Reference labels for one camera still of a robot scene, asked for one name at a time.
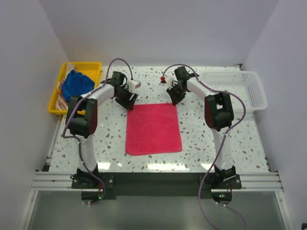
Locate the white perforated plastic basket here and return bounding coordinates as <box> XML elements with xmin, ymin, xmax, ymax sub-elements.
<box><xmin>200</xmin><ymin>70</ymin><xmax>268</xmax><ymax>113</ymax></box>

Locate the white orange patterned towel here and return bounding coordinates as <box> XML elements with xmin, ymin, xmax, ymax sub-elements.
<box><xmin>55</xmin><ymin>62</ymin><xmax>76</xmax><ymax>110</ymax></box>

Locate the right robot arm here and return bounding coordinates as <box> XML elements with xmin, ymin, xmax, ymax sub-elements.
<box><xmin>161</xmin><ymin>66</ymin><xmax>236</xmax><ymax>188</ymax></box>

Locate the pink microfiber towel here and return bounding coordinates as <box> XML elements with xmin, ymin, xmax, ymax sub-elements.
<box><xmin>125</xmin><ymin>103</ymin><xmax>182</xmax><ymax>156</ymax></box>

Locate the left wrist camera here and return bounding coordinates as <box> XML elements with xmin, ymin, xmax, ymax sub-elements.
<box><xmin>125</xmin><ymin>80</ymin><xmax>141</xmax><ymax>93</ymax></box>

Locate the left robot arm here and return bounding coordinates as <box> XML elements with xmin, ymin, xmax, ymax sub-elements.
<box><xmin>62</xmin><ymin>71</ymin><xmax>141</xmax><ymax>188</ymax></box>

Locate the blue towel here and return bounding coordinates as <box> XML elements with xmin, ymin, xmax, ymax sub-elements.
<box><xmin>61</xmin><ymin>70</ymin><xmax>95</xmax><ymax>104</ymax></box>

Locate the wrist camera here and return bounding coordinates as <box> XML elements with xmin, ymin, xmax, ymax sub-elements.
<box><xmin>125</xmin><ymin>80</ymin><xmax>141</xmax><ymax>93</ymax></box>
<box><xmin>160</xmin><ymin>76</ymin><xmax>175</xmax><ymax>88</ymax></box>

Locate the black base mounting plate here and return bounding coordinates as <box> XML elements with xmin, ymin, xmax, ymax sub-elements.
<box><xmin>70</xmin><ymin>171</ymin><xmax>242</xmax><ymax>202</ymax></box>

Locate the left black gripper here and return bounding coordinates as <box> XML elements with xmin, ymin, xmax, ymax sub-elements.
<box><xmin>115</xmin><ymin>85</ymin><xmax>138</xmax><ymax>111</ymax></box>

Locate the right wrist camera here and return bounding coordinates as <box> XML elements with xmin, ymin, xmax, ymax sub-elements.
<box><xmin>160</xmin><ymin>76</ymin><xmax>175</xmax><ymax>88</ymax></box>

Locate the aluminium extrusion rail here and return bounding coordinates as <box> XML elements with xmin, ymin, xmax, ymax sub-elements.
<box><xmin>32</xmin><ymin>161</ymin><xmax>283</xmax><ymax>192</ymax></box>

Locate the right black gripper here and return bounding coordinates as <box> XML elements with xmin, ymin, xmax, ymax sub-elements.
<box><xmin>166</xmin><ymin>84</ymin><xmax>187</xmax><ymax>106</ymax></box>

